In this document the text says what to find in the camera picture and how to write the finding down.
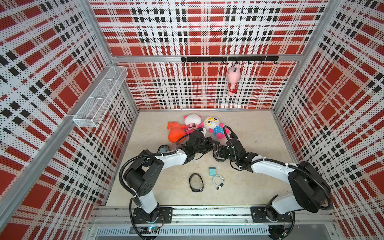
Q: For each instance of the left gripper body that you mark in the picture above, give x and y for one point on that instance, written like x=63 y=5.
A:
x=205 y=146

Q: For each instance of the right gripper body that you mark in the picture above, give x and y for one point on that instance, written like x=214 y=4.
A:
x=231 y=157

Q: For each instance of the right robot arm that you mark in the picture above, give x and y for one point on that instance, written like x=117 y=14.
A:
x=310 y=192

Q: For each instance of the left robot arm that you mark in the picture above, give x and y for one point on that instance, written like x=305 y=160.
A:
x=139 y=175

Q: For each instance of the pink striped plush doll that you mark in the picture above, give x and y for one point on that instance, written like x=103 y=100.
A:
x=192 y=122

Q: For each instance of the orange plush toy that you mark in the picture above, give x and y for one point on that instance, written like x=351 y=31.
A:
x=176 y=131

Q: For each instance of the teal charger bottom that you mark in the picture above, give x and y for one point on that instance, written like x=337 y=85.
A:
x=212 y=171

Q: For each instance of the pink hanging plush toy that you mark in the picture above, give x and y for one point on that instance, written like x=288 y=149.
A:
x=233 y=77

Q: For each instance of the black hook rail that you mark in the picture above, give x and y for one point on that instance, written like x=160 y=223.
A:
x=237 y=59

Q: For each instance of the white wire mesh basket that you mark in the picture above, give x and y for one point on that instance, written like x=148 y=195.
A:
x=93 y=111

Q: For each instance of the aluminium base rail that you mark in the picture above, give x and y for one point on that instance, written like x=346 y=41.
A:
x=211 y=222

